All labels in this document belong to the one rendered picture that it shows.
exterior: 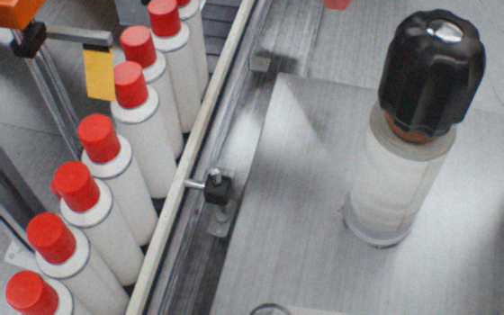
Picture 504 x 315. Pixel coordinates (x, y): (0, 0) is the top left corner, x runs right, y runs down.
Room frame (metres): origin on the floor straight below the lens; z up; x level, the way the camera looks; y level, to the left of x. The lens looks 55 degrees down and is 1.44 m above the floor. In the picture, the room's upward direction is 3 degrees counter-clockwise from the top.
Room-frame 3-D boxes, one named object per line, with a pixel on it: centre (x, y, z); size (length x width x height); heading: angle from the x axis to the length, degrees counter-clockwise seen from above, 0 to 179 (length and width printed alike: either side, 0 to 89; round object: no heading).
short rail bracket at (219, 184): (0.31, 0.04, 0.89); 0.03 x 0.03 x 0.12; 74
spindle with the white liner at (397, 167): (0.28, -0.16, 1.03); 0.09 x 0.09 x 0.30
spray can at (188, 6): (0.49, 0.07, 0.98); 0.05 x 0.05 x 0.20
